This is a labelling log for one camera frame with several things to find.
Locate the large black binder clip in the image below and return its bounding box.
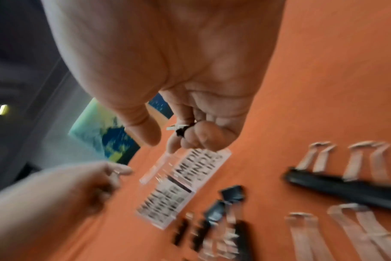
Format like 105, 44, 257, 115
285, 212, 336, 261
327, 203, 391, 261
283, 141, 344, 194
340, 141, 391, 212

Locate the clear labelled plastic organizer box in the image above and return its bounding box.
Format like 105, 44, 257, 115
135, 147, 232, 230

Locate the person's left hand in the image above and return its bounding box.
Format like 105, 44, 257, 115
44, 162, 134, 218

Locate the small black binder clip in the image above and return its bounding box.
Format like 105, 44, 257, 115
189, 221, 211, 253
173, 212, 196, 247
166, 122, 197, 138

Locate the person's left forearm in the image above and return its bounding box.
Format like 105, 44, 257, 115
0, 176, 86, 261

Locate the person's right hand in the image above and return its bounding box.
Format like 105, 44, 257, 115
41, 0, 286, 155

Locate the blue and yellow painting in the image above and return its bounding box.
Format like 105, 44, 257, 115
68, 93, 174, 164

